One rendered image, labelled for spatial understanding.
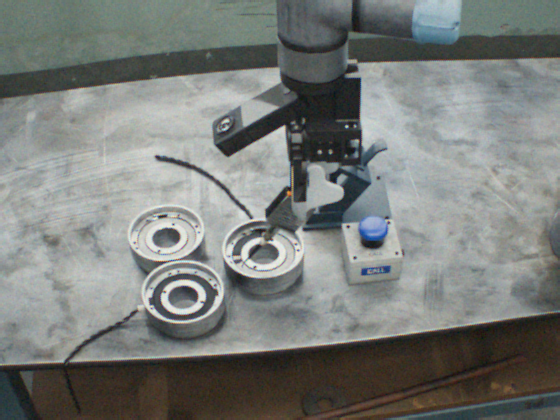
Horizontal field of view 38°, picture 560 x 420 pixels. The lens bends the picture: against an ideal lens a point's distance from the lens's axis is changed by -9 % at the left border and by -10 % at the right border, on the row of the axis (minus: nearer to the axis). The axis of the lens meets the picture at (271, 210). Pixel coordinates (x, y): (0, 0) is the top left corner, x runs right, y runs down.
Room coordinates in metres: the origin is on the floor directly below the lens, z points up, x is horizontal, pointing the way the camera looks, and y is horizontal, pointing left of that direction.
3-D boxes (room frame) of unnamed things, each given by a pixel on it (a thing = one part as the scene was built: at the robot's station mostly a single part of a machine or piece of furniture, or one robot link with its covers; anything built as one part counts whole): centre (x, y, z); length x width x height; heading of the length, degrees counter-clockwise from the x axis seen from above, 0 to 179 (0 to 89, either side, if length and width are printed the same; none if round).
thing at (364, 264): (0.79, -0.13, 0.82); 0.08 x 0.07 x 0.05; 95
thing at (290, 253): (0.79, 0.01, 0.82); 0.08 x 0.08 x 0.02
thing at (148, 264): (0.82, 0.14, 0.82); 0.10 x 0.10 x 0.04
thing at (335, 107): (0.77, -0.06, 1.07); 0.09 x 0.08 x 0.12; 92
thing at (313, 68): (0.77, -0.05, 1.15); 0.08 x 0.08 x 0.05
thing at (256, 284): (0.79, 0.01, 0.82); 0.10 x 0.10 x 0.04
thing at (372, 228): (0.79, -0.13, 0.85); 0.04 x 0.04 x 0.05
